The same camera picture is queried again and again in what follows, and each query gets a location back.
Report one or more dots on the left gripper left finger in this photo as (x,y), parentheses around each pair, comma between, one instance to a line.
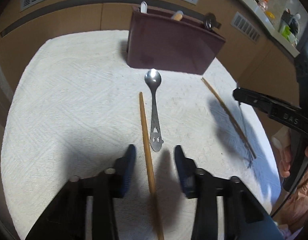
(124,168)

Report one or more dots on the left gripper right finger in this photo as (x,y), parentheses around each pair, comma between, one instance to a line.
(186,168)

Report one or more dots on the wooden chopstick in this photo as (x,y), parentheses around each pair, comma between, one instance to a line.
(231,118)
(156,218)

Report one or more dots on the white plastic spoon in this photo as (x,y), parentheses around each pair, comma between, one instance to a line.
(143,7)

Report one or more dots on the person's right hand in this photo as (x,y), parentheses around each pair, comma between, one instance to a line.
(282,141)

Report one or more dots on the wooden cabinet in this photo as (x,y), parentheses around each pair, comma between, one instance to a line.
(23,32)

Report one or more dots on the white textured cloth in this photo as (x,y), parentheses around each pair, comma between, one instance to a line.
(76,110)

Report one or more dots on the small steel smiley spoon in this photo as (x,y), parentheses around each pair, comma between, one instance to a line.
(153,80)

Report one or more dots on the small grey vent grille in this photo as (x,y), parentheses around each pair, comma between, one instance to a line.
(240,23)

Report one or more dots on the maroon utensil holder box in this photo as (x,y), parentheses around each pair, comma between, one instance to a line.
(157,41)

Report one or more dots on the dark spoon in holder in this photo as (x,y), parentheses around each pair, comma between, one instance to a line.
(212,17)

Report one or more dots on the wooden handled utensil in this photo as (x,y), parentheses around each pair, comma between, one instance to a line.
(177,16)

